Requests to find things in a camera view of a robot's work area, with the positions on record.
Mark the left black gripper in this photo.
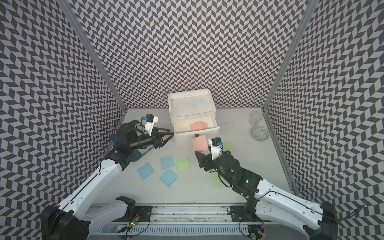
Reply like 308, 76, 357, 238
129, 127, 175, 151

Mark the white top drawer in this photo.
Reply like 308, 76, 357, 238
173, 116, 220, 143

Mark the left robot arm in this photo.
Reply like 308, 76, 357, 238
41, 119, 174, 240

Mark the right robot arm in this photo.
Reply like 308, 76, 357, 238
195, 151, 338, 240

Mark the green sticky note centre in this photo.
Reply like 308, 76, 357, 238
176, 158, 190, 171

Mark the green sticky note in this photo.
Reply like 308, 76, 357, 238
223, 141, 235, 152
208, 173, 223, 189
176, 158, 190, 171

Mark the blue sticky note upper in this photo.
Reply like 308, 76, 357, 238
160, 155, 175, 170

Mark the blue sticky note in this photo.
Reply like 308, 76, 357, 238
160, 155, 175, 170
137, 163, 155, 180
160, 169, 178, 188

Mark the green sticky note lower right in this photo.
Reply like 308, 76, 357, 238
208, 173, 223, 189

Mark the green sticky note upper right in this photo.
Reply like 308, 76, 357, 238
223, 141, 235, 152

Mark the blue sticky note far left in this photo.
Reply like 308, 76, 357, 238
137, 163, 155, 180

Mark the blue sticky note lower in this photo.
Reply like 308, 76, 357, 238
160, 169, 178, 188

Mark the white three-drawer plastic cabinet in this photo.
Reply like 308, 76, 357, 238
168, 89, 216, 126

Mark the dark blue tray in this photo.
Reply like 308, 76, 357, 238
110, 119, 144, 163

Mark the clear drinking glass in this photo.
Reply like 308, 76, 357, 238
249, 111, 263, 127

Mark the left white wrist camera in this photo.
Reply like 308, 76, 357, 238
143, 114, 159, 136

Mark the aluminium front rail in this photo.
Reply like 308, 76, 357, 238
86, 203, 301, 226

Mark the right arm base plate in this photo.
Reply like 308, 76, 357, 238
229, 205, 256, 223

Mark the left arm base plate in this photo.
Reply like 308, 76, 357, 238
114, 205, 153, 223

